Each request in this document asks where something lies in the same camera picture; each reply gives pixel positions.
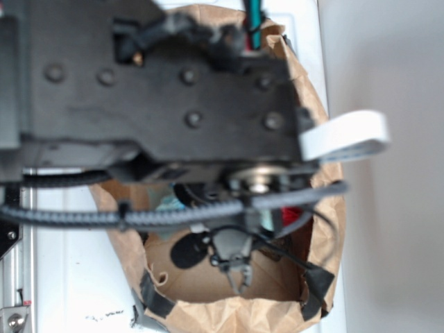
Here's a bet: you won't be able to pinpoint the aluminium frame rail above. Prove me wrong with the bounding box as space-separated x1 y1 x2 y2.
0 169 37 333

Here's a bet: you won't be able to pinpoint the grey braided cable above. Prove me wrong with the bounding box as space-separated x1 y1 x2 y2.
0 181 349 232

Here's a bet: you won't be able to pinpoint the brown paper bag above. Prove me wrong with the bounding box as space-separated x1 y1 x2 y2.
88 3 350 333

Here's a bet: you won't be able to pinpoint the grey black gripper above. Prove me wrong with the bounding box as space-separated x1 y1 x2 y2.
211 228 253 278

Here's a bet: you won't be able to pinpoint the white flat ribbon cable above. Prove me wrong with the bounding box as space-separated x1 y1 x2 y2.
298 110 390 162

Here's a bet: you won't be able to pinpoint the teal blue cloth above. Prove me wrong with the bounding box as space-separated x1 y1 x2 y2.
147 185 185 211

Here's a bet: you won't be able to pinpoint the red cloth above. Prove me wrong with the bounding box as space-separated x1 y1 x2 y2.
281 207 302 227

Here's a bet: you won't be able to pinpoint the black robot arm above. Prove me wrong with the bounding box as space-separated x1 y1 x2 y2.
1 1 318 272

